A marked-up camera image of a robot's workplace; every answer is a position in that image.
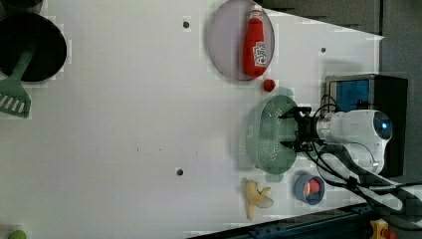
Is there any orange slice toy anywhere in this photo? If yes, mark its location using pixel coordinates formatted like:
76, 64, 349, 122
304, 179, 321, 196

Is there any green ball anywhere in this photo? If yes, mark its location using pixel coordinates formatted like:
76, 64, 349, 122
7, 230, 28, 239

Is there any green plastic strainer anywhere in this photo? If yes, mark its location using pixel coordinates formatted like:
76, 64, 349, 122
243, 88, 298, 182

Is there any peeled toy banana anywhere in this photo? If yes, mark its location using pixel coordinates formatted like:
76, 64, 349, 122
241, 178, 274, 221

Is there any yellow red emergency button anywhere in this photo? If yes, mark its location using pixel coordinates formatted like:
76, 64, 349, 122
370, 219, 397, 239

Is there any red ketchup bottle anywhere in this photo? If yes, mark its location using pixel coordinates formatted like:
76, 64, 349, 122
242, 5, 267, 78

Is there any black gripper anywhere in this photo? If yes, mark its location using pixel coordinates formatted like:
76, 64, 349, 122
278, 107, 322, 152

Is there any red toy strawberry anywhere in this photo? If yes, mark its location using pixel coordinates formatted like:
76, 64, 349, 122
263, 79, 276, 93

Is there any blue bowl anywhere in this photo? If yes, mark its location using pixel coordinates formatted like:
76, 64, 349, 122
294, 174, 325, 205

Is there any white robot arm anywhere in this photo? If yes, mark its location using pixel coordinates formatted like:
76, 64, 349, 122
279, 107, 393, 174

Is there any grey round plate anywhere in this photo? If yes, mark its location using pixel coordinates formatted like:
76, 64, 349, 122
207, 0, 275, 81

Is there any black toy oven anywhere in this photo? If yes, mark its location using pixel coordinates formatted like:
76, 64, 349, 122
325, 74, 408, 177

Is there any black cable loop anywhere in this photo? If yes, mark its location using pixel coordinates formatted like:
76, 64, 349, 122
303, 94, 422, 232

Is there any green toy spatula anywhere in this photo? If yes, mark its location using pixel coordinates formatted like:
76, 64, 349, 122
0, 47, 36, 119

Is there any black pan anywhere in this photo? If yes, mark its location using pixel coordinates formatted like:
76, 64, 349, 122
0, 13, 68, 84

